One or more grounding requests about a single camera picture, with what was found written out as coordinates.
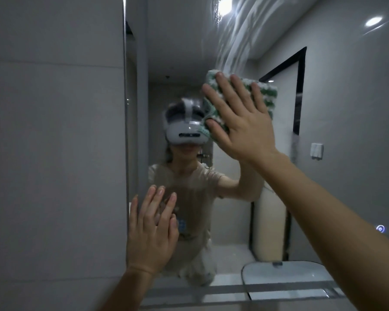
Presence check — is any glass shelf with metal rail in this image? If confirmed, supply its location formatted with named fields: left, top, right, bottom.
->
left=139, top=280, right=348, bottom=303

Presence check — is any large wall mirror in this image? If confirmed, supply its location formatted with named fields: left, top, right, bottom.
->
left=123, top=0, right=389, bottom=309

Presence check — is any person's left forearm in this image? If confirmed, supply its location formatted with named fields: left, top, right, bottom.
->
left=98, top=264, right=160, bottom=311

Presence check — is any person's left hand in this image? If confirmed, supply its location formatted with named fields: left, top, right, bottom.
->
left=126, top=185, right=180, bottom=276

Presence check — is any person's right forearm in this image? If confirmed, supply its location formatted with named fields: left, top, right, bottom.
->
left=246, top=151, right=389, bottom=311

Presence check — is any green white striped cleaning cloth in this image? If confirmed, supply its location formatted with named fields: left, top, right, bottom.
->
left=198, top=70, right=278, bottom=143

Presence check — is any person's right hand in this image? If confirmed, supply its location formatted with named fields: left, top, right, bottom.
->
left=202, top=71, right=280, bottom=165

